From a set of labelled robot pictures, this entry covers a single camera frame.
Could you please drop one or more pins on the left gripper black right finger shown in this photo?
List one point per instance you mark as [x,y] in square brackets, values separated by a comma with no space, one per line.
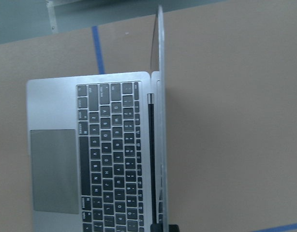
[173,228]

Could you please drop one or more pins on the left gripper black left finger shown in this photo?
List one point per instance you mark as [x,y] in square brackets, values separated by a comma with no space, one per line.
[155,227]

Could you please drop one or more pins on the grey laptop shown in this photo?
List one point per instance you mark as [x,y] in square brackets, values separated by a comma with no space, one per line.
[97,147]

